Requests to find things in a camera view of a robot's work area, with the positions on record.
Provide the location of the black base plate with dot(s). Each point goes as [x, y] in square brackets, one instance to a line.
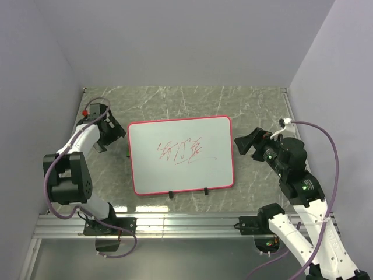
[121, 227]
[251, 225]

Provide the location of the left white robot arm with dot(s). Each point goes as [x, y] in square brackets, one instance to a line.
[67, 183]

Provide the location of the aluminium mounting rail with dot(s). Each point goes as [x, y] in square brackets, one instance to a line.
[151, 225]

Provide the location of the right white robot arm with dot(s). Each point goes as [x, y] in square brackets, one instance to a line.
[322, 254]

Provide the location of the red framed whiteboard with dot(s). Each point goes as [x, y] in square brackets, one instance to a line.
[181, 155]

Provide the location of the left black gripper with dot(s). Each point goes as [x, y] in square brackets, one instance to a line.
[116, 132]

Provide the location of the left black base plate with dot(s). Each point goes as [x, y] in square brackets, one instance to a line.
[121, 227]

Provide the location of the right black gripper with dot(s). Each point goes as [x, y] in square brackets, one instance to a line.
[263, 137]

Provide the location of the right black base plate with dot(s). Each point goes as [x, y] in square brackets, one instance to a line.
[251, 225]

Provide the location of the green whiteboard eraser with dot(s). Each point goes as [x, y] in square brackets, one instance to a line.
[128, 153]

